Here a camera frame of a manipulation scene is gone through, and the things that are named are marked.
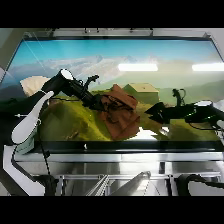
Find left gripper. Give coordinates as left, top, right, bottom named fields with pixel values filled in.
left=81, top=87, right=105, bottom=112

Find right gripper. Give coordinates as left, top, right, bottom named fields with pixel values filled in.
left=144, top=101, right=188, bottom=125

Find brown T-shirt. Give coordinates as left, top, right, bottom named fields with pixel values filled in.
left=97, top=83, right=142, bottom=141

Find dark green garment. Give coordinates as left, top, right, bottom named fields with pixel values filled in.
left=0, top=96, right=41, bottom=120

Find black cable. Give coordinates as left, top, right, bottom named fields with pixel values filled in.
left=10, top=143, right=53, bottom=183
left=185, top=113, right=219, bottom=132

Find silver frame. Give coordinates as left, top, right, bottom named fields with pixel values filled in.
left=0, top=28, right=224, bottom=197

